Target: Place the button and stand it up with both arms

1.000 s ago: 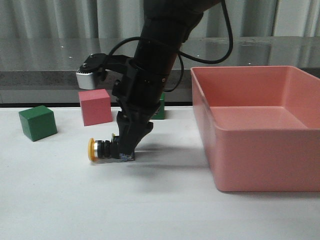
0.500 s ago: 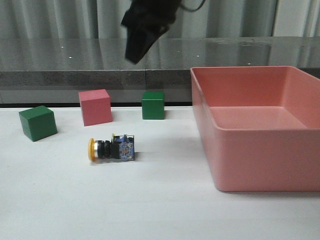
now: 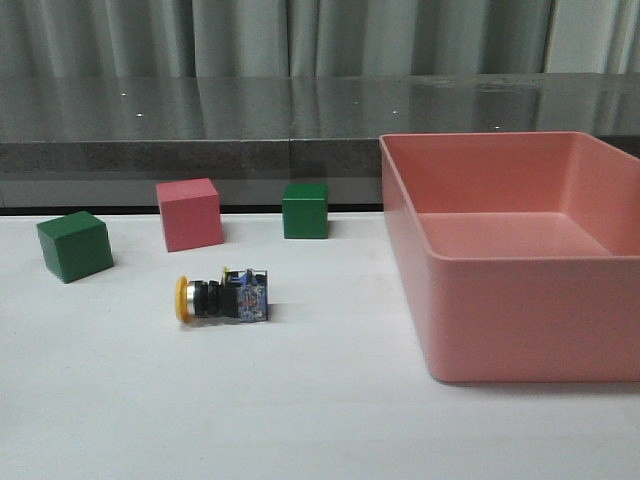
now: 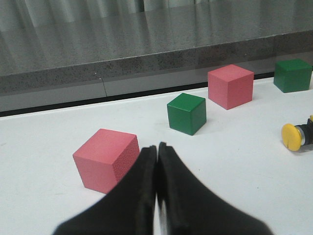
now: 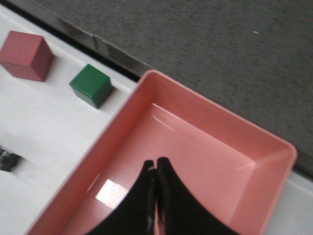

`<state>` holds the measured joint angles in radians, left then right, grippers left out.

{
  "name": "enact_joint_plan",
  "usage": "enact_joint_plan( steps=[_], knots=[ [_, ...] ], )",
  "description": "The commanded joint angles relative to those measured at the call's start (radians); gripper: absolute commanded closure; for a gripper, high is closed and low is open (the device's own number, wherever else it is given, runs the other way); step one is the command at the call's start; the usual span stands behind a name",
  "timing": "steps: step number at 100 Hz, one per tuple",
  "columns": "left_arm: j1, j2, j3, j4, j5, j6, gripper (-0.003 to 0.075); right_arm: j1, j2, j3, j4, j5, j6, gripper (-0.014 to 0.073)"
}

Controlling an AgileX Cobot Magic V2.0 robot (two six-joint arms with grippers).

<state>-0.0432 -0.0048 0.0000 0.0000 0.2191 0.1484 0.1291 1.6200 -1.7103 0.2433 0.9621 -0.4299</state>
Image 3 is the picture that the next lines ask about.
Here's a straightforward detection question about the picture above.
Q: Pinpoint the dark stone counter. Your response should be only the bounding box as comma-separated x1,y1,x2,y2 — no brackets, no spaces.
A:
1,73,639,179

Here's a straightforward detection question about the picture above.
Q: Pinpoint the yellow push button switch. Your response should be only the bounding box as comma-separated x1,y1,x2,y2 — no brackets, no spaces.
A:
174,268,269,324

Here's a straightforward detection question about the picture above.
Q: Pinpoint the green cube far left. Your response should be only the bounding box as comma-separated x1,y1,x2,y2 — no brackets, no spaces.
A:
36,211,114,283

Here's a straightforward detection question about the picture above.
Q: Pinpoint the grey curtain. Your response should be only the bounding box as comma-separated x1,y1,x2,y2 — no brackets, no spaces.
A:
1,1,639,78

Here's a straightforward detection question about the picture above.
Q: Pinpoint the pink cube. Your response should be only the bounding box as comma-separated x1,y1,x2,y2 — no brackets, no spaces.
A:
156,178,224,252

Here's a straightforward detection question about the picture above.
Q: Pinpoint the pink plastic bin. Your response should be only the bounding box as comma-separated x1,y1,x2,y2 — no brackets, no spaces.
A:
380,132,639,382

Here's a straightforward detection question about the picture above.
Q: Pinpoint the green cube near bin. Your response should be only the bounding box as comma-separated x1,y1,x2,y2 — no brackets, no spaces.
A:
282,183,329,239

